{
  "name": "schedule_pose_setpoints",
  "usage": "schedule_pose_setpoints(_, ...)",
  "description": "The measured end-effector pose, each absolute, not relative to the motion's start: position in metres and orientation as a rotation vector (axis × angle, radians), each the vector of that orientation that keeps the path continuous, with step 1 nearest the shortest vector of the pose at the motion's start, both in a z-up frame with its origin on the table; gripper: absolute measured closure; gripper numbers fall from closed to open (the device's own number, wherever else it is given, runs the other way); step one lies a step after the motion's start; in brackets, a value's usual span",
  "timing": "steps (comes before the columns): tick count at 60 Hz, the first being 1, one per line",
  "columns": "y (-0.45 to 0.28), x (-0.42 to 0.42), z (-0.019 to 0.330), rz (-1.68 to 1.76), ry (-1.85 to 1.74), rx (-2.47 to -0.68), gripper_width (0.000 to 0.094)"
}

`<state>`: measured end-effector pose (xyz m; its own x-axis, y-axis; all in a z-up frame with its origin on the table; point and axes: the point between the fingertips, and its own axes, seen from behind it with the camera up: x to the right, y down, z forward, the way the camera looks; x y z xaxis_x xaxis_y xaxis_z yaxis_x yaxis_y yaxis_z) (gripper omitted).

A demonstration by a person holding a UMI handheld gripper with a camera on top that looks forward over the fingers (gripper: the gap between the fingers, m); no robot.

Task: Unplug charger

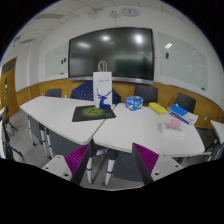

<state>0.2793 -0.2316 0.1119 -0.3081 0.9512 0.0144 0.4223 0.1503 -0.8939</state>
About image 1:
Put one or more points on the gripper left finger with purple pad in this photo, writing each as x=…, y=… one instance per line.
x=70, y=167

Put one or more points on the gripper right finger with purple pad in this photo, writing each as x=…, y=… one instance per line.
x=153, y=166

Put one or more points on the white box with pink card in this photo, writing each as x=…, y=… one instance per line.
x=173, y=128

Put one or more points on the right white table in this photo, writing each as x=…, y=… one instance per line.
x=143, y=127

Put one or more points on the white table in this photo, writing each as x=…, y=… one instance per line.
x=56, y=114
x=143, y=127

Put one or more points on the left white table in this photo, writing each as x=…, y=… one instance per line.
x=56, y=114

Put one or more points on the black mouse mat green print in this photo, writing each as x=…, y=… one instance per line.
x=88, y=113

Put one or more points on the yellow flat box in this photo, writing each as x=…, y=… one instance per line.
x=157, y=108

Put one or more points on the white book under blue book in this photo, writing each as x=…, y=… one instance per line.
x=189, y=118

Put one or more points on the blue tissue box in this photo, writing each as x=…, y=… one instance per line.
x=134, y=102

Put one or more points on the dark grey chair middle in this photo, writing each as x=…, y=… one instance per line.
x=148, y=93

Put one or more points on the dark grey chair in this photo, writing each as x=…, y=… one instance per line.
x=186, y=102
x=148, y=93
x=56, y=92

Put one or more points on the dark grey chair right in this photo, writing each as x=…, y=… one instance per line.
x=186, y=102

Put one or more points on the dark grey chair left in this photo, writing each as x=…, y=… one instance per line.
x=56, y=92

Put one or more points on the white paper bag blue deer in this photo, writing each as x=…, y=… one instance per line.
x=102, y=86

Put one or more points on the wooden door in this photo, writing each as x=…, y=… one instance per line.
x=8, y=90

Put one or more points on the left whiteboard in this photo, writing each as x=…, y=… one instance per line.
x=56, y=61

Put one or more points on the whiteboard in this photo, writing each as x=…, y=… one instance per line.
x=182, y=61
x=56, y=61

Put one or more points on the right whiteboard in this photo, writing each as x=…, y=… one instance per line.
x=182, y=61

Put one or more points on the large black wall screen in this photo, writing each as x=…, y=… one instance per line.
x=127, y=51

